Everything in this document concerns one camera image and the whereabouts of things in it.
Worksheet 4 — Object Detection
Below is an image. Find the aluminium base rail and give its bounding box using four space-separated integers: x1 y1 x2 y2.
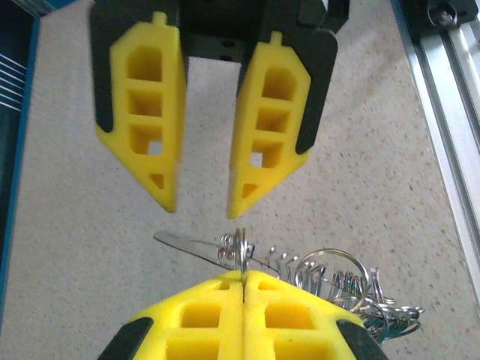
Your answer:
389 0 480 271

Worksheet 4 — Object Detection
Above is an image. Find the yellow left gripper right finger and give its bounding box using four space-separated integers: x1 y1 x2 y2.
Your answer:
242 269 391 360

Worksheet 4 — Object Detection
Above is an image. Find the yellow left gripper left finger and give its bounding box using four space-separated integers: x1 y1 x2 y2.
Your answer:
99 269 245 360

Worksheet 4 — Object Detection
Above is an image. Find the bunch of keys with tags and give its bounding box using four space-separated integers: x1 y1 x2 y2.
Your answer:
217 226 427 338

